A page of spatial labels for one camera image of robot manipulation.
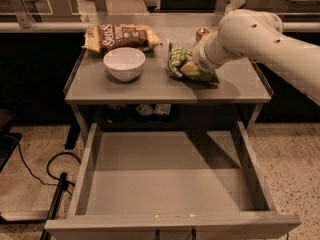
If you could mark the white ceramic bowl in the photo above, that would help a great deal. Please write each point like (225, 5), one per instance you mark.
(124, 64)

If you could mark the black floor rail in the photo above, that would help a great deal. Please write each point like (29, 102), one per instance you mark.
(45, 235)

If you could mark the green jalapeno chip bag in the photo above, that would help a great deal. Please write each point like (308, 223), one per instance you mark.
(178, 56)

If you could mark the grey counter cabinet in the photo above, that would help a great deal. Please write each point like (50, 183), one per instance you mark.
(240, 94)

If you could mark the grey open drawer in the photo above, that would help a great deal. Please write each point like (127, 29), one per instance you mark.
(132, 183)

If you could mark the black drawer handle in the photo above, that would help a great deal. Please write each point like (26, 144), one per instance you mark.
(179, 234)

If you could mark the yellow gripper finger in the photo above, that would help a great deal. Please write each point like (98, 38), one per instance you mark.
(190, 69)

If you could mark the brown and yellow chip bag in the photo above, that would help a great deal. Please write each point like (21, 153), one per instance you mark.
(106, 37)

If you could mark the white horizontal rail pipe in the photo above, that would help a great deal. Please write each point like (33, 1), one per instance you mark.
(71, 27)

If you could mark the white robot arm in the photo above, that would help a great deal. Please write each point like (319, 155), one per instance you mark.
(259, 36)

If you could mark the gold soda can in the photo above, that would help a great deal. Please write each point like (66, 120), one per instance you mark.
(202, 32)

